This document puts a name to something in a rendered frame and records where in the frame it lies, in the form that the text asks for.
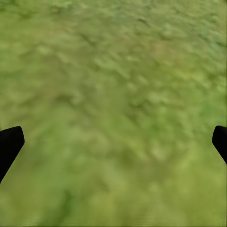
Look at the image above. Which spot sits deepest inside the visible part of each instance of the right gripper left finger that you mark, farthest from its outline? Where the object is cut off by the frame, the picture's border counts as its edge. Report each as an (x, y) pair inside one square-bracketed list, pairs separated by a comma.
[(11, 142)]

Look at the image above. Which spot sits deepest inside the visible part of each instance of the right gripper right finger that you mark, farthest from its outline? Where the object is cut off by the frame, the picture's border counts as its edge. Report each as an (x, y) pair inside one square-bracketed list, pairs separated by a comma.
[(219, 140)]

